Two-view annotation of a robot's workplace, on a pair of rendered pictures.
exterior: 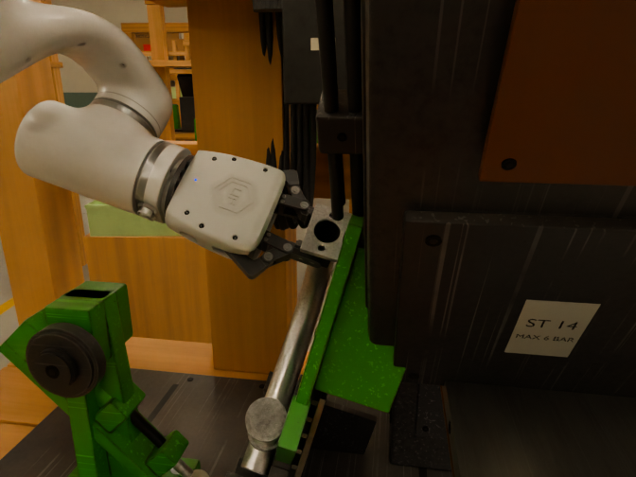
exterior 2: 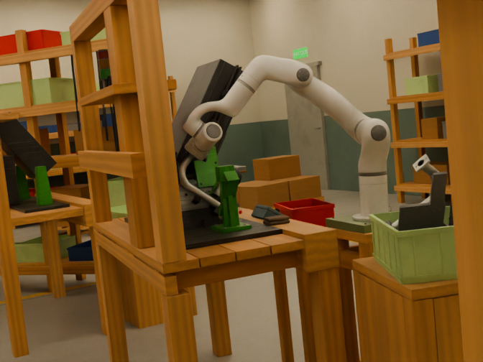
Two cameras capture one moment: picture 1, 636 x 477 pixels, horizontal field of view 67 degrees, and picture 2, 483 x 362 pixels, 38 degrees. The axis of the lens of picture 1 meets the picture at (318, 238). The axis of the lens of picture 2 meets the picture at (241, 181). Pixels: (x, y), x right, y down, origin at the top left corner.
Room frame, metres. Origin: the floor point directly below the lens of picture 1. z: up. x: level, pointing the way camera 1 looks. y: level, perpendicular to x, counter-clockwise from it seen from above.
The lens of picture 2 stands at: (1.86, 2.82, 1.36)
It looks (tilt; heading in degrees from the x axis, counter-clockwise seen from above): 5 degrees down; 240
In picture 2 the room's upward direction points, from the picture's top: 6 degrees counter-clockwise
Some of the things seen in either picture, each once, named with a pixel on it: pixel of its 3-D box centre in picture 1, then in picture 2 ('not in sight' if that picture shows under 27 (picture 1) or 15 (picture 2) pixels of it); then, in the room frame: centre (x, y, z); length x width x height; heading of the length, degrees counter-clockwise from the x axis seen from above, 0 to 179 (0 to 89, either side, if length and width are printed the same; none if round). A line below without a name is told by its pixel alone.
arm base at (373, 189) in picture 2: not in sight; (374, 196); (-0.10, 0.52, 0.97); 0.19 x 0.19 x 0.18
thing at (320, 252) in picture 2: not in sight; (249, 229); (0.18, -0.08, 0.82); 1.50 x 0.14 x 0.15; 81
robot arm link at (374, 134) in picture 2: not in sight; (373, 146); (-0.09, 0.55, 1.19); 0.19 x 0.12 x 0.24; 65
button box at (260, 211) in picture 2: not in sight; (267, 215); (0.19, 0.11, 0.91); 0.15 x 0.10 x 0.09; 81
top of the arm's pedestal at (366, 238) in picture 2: not in sight; (375, 229); (-0.10, 0.51, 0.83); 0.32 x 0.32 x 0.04; 85
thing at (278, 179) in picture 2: not in sight; (272, 185); (-3.38, -5.47, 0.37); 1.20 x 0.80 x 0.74; 6
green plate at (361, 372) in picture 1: (362, 313); (203, 164); (0.41, -0.04, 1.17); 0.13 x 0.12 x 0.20; 81
